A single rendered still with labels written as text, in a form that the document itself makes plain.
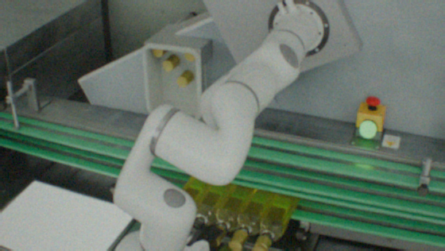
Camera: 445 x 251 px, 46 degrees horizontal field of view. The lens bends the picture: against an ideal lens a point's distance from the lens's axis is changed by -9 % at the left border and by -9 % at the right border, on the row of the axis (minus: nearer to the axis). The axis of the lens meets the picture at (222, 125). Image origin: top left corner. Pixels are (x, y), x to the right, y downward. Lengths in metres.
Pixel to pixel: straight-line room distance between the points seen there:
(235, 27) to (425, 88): 0.52
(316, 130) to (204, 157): 0.64
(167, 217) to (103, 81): 0.96
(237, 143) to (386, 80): 0.67
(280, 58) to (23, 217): 0.96
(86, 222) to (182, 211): 0.77
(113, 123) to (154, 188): 0.83
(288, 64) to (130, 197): 0.41
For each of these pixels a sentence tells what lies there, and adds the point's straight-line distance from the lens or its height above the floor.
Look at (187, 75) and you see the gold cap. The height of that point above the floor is 0.80.
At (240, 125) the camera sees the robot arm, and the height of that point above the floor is 1.36.
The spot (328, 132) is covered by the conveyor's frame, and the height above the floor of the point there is 0.83.
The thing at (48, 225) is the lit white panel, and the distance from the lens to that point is 1.67.
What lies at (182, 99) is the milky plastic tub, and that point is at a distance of 1.67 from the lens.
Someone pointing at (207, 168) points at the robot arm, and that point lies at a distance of 0.90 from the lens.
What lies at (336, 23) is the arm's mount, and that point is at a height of 0.80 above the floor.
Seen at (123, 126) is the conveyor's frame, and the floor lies 0.85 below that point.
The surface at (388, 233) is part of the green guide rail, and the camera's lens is 1.47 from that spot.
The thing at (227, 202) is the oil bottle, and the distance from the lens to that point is 1.43.
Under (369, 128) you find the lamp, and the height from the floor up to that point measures 0.85.
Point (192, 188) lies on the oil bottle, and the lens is 1.49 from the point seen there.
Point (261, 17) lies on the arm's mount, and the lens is 1.42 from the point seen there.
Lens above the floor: 2.09
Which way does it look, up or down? 53 degrees down
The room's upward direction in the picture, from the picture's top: 142 degrees counter-clockwise
